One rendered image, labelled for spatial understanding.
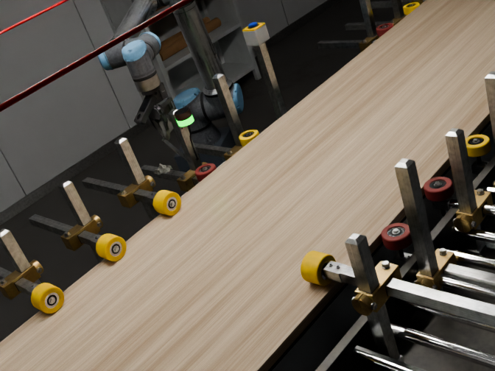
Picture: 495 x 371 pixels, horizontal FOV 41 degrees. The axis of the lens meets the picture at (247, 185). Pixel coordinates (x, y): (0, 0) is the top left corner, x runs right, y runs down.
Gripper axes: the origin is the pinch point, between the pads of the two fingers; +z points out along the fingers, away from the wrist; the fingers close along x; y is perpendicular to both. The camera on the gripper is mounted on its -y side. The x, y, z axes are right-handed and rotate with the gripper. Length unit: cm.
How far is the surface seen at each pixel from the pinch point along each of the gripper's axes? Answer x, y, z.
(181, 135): -9.3, 0.9, -1.6
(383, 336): -118, -42, 17
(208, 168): -19.9, -0.9, 10.7
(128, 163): -9.3, -24.1, -4.7
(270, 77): -10, 52, 1
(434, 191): -107, 6, 11
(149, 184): -10.3, -20.3, 6.2
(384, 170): -86, 13, 11
